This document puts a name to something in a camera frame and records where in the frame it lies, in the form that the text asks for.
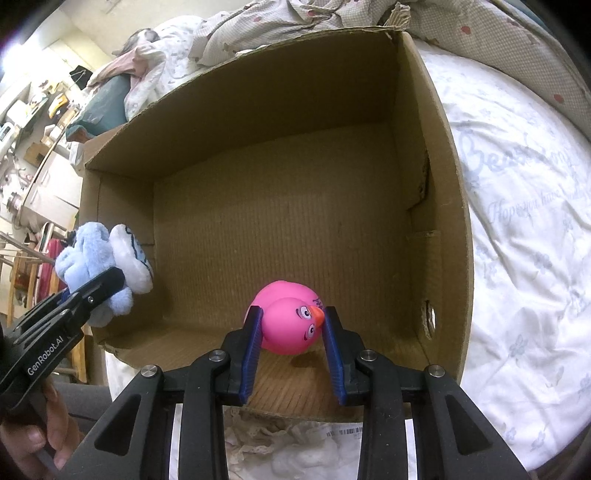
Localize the brown cardboard box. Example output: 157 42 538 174
78 24 476 423

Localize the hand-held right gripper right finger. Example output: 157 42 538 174
323 305 531 480

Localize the pink rubber duck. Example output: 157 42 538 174
244 280 326 356

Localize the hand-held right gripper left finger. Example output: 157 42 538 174
59 305 264 480

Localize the wooden chair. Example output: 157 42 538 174
0 222 88 384

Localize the cluttered wooden desk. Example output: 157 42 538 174
0 78 93 232

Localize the dark green pillow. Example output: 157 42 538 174
66 74 131 143

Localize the pink and white floral bedding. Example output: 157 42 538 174
87 17 206 121

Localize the light blue plush toy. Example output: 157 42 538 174
54 222 154 328

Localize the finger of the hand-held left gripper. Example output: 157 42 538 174
10 268 127 347

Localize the checkered dotted blanket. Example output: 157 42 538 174
188 0 591 153

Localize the person's left hand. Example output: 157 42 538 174
0 377 86 480

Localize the white printed quilt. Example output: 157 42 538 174
411 39 591 474

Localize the white lace cloth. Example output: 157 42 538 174
224 406 368 480

